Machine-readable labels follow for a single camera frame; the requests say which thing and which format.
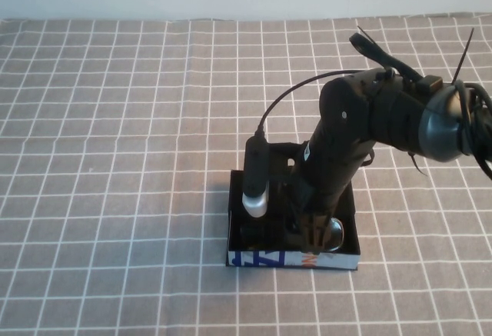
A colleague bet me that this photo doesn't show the black strap on arm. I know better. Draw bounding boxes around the black strap on arm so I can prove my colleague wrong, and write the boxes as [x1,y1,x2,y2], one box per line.
[348,25,424,83]

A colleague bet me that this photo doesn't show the black printed glasses case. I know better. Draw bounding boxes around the black printed glasses case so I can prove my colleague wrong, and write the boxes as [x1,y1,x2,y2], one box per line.
[224,169,361,273]

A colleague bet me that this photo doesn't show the long black zip tie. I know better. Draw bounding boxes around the long black zip tie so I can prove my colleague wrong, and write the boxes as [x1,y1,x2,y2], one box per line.
[452,27,476,84]

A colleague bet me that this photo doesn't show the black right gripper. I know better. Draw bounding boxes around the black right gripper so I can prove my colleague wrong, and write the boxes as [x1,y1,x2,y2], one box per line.
[284,145,366,254]

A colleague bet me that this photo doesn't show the thin black camera cable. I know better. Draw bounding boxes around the thin black camera cable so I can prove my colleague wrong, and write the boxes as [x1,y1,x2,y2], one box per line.
[256,68,372,135]

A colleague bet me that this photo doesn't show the short black zip tie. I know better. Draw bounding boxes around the short black zip tie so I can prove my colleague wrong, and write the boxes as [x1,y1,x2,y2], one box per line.
[407,151,428,178]

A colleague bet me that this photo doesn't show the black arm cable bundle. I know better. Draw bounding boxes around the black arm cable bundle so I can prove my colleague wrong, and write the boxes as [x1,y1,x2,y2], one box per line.
[455,81,492,183]

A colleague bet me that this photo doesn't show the black framed glasses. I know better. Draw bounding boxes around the black framed glasses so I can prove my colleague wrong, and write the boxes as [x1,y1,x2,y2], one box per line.
[238,217,345,252]

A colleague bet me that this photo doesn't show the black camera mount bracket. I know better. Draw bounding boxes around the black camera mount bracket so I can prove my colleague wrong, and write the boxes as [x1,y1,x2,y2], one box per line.
[267,142,305,185]

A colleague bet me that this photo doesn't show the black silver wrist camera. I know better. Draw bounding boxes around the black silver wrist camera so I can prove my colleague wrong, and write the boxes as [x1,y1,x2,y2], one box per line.
[241,130,269,218]

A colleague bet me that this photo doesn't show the grey white checked tablecloth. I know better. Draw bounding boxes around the grey white checked tablecloth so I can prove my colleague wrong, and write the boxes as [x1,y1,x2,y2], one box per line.
[0,12,492,336]

